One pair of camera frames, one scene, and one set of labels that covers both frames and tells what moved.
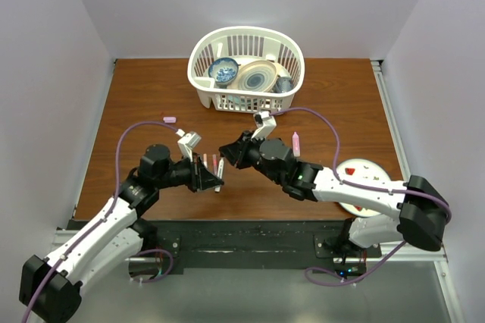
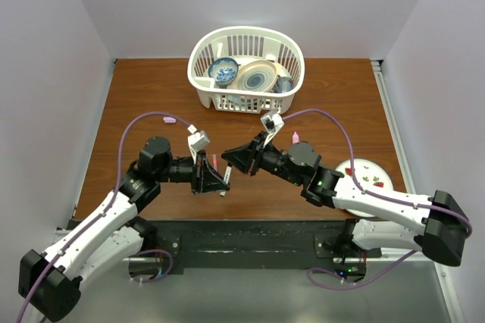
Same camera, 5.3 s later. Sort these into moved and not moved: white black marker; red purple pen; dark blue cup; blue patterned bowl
Moved: white black marker
Not moved: red purple pen; blue patterned bowl; dark blue cup
